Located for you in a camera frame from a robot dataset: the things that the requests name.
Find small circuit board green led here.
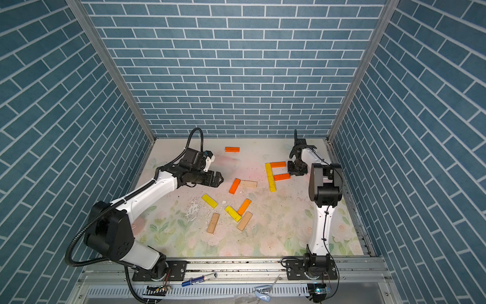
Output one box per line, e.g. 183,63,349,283
307,283,329,303

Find natural wood block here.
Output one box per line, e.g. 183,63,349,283
237,212,253,231
240,180,258,188
206,213,220,234

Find light orange block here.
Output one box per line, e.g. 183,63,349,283
237,199,252,216

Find blue handled screwdriver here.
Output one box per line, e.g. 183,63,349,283
182,272,218,287

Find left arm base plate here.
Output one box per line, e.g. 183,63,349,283
132,260,187,282

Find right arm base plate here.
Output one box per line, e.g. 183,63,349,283
281,256,338,281

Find yellow block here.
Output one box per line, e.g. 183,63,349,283
268,176,277,193
225,206,242,222
201,194,218,208
265,163,273,179

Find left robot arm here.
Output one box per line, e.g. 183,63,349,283
84,165,224,271

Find wire connector bundle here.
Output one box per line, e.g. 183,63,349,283
143,285,172,298

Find aluminium front rail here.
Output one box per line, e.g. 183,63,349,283
78,256,392,285

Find black corrugated cable left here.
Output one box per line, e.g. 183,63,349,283
64,127,205,267

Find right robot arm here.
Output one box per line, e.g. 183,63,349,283
287,144,343,271

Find clear tape scraps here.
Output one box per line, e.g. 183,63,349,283
234,285,272,304

